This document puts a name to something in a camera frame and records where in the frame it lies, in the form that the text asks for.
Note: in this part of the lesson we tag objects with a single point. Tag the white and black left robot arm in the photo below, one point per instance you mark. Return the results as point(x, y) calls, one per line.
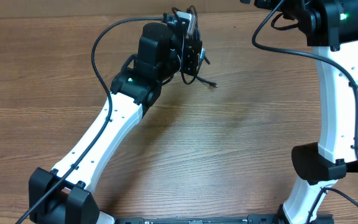
point(64, 194)

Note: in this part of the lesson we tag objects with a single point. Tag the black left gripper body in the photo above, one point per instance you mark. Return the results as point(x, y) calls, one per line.
point(188, 58)

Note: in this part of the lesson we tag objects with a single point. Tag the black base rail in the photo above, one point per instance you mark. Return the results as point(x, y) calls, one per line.
point(250, 219)

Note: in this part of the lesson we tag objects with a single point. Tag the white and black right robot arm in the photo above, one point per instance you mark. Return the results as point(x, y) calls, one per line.
point(331, 30)

